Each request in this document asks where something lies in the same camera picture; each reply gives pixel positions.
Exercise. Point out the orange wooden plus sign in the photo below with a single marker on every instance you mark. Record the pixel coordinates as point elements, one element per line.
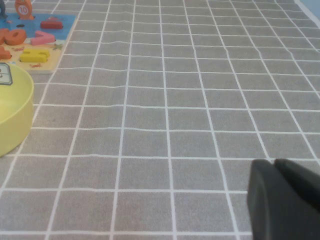
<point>3,55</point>

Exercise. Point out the red wooden minus sign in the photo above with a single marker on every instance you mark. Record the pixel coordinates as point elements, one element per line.
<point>51,25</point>

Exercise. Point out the orange wooden number 10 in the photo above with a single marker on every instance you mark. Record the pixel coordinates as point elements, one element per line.
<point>22,35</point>

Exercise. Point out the pink wooden greater-than sign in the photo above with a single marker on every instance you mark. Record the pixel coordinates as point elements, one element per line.
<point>37,41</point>

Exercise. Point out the wooden number puzzle board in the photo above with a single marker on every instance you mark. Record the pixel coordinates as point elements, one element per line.
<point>32,21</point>

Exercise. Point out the grey white-grid tablecloth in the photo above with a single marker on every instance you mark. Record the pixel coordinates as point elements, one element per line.
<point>175,125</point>

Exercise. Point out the orange fish peg printed 10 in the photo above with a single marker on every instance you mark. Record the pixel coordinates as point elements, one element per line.
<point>23,10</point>

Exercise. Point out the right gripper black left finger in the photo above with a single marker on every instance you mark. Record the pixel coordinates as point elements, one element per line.
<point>270,212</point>

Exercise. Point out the yellow labelled bowl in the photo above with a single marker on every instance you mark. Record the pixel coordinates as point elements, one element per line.
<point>15,125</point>

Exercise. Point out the yellow wooden equals sign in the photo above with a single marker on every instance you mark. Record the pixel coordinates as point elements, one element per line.
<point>27,58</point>

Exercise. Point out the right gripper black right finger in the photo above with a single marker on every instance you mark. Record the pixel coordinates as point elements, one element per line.
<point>302,177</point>

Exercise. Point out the dark teal fish peg printed 9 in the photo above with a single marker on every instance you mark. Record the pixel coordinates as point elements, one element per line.
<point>2,10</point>

